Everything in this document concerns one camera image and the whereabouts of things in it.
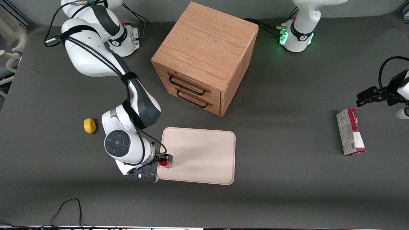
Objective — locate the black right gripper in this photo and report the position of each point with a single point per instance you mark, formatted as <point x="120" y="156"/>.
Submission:
<point x="160" y="157"/>

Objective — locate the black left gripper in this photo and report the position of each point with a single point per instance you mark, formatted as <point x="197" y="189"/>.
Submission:
<point x="388" y="94"/>

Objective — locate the red coke bottle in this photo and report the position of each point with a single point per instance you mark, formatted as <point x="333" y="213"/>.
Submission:
<point x="165" y="164"/>

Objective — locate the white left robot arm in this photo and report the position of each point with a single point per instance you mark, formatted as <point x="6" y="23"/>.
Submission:
<point x="303" y="32"/>

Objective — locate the beige rectangular tray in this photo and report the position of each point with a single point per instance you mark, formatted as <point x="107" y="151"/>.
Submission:
<point x="204" y="156"/>

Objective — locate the red and grey carton box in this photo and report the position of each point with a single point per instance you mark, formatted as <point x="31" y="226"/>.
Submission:
<point x="350" y="134"/>

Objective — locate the wooden drawer front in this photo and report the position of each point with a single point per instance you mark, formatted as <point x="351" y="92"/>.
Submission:
<point x="198" y="102"/>
<point x="188" y="81"/>

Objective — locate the yellow lemon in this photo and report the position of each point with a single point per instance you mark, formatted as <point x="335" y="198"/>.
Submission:
<point x="89" y="126"/>

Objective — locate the wooden drawer cabinet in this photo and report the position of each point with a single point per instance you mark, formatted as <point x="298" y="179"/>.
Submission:
<point x="207" y="44"/>

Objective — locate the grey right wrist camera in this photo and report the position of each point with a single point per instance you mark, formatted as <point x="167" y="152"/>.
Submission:
<point x="143" y="177"/>

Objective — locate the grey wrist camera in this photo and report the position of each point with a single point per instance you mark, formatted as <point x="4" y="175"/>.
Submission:
<point x="143" y="177"/>
<point x="402" y="113"/>

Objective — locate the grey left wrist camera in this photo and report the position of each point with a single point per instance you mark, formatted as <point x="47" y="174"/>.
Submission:
<point x="402" y="113"/>

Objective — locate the aluminium frame rail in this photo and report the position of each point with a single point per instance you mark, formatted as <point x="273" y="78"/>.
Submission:
<point x="19" y="16"/>

